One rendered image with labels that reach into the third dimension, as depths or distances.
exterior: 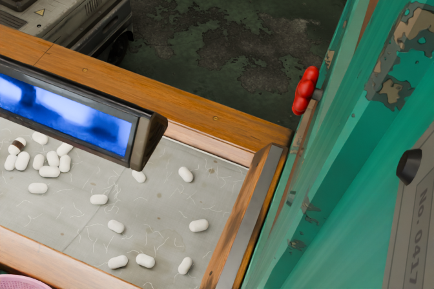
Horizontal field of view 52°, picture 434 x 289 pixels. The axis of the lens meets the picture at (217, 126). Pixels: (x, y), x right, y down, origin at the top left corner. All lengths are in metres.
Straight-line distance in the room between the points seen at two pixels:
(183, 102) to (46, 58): 0.33
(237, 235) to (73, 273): 0.28
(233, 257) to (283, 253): 0.49
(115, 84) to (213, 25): 1.36
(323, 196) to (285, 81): 1.96
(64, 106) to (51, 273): 0.34
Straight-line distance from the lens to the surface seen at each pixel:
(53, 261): 0.82
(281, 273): 0.23
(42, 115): 0.58
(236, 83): 2.05
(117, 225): 0.83
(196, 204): 0.86
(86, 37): 1.75
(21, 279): 0.82
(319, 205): 0.16
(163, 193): 0.87
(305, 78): 0.37
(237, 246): 0.71
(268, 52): 2.22
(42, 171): 0.91
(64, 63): 1.06
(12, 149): 0.95
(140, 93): 0.98
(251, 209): 0.73
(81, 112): 0.55
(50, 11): 1.67
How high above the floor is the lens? 1.51
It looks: 53 degrees down
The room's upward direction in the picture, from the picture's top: 8 degrees clockwise
